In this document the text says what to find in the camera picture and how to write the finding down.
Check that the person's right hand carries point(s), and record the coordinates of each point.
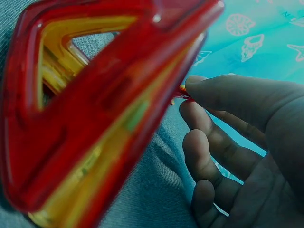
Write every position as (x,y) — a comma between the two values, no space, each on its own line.
(273,166)

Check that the red triangular magnetic tile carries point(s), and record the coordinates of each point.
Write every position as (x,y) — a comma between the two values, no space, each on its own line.
(99,99)

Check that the yellow triangular magnetic tile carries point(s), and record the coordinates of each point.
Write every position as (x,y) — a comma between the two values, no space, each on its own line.
(59,47)

